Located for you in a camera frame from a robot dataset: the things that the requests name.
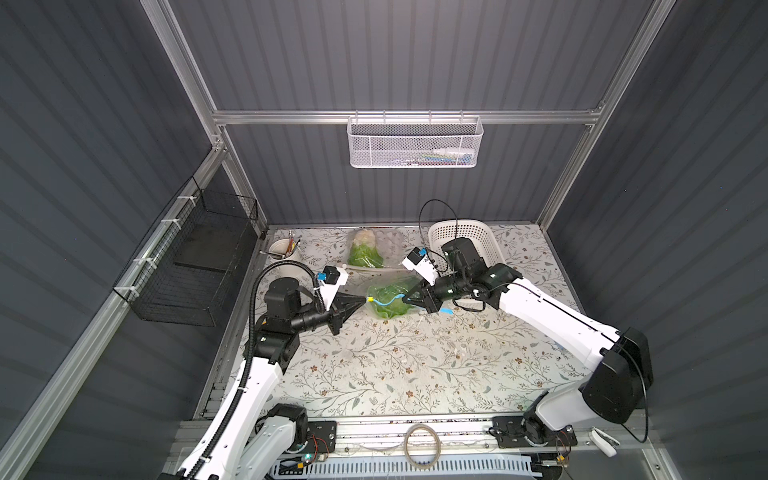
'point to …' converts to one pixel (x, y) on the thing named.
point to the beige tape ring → (438, 449)
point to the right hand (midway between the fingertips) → (409, 298)
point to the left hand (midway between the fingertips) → (366, 304)
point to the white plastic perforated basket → (443, 231)
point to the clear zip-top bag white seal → (391, 245)
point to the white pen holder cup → (283, 249)
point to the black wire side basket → (186, 272)
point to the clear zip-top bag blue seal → (359, 280)
